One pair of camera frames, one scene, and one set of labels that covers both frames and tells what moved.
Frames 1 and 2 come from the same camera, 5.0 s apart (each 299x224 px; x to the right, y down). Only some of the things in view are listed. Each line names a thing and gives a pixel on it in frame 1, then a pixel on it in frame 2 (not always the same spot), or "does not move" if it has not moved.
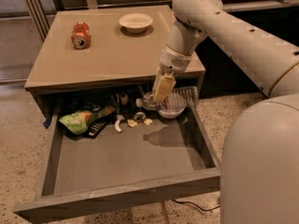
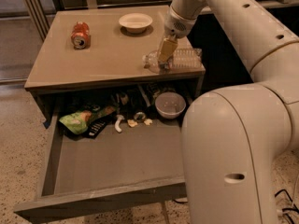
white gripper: [172, 63] -> [174, 26]
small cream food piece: [148, 121] does not move
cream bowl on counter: [135, 22] does not move
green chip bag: [78, 122] does not move
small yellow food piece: [132, 123] does not move
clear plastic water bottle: [180, 98] -> [185, 61]
